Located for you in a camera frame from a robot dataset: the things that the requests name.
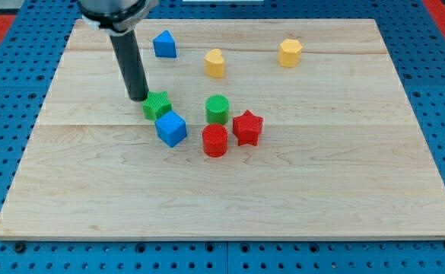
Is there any blue cube block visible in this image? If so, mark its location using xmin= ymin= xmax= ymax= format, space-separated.
xmin=154 ymin=110 xmax=187 ymax=148

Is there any yellow hexagon block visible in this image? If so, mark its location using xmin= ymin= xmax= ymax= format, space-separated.
xmin=278 ymin=39 xmax=303 ymax=68

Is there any blue triangle block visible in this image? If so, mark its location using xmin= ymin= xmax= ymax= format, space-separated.
xmin=153 ymin=30 xmax=177 ymax=58

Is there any yellow heart block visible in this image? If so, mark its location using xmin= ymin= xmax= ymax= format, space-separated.
xmin=204 ymin=49 xmax=225 ymax=78

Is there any green star block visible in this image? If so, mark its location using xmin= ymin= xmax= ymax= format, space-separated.
xmin=142 ymin=91 xmax=172 ymax=121

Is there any green cylinder block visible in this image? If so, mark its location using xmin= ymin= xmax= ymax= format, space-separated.
xmin=205 ymin=94 xmax=230 ymax=125

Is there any red star block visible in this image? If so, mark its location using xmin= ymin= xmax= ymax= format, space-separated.
xmin=233 ymin=110 xmax=264 ymax=146

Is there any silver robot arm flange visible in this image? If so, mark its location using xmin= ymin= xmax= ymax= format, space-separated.
xmin=77 ymin=0 xmax=159 ymax=36

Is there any red cylinder block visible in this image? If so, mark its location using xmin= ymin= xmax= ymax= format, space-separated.
xmin=202 ymin=123 xmax=228 ymax=158

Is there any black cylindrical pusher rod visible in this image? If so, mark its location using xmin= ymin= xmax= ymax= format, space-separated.
xmin=110 ymin=30 xmax=149 ymax=102

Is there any wooden board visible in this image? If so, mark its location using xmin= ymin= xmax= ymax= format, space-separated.
xmin=0 ymin=19 xmax=445 ymax=241

